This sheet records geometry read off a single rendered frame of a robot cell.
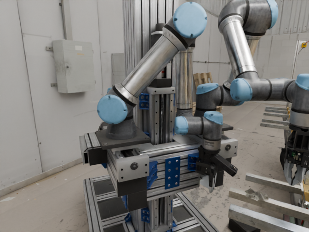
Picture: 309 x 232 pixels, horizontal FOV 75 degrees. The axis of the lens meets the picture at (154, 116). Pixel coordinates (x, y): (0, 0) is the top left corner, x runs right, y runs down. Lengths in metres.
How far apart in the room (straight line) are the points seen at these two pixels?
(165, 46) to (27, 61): 2.06
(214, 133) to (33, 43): 2.26
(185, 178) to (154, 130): 0.32
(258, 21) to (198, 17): 0.33
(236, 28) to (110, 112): 0.57
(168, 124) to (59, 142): 1.98
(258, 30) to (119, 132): 0.74
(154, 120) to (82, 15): 2.22
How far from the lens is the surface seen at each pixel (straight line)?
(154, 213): 1.37
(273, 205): 0.94
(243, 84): 0.71
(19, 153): 2.73
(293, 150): 0.75
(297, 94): 0.72
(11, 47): 2.59
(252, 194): 0.94
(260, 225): 0.68
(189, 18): 0.75
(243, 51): 0.80
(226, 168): 0.88
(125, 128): 0.92
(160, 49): 0.75
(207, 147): 0.86
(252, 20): 1.00
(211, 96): 1.12
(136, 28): 1.12
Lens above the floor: 1.36
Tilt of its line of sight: 14 degrees down
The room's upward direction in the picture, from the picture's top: straight up
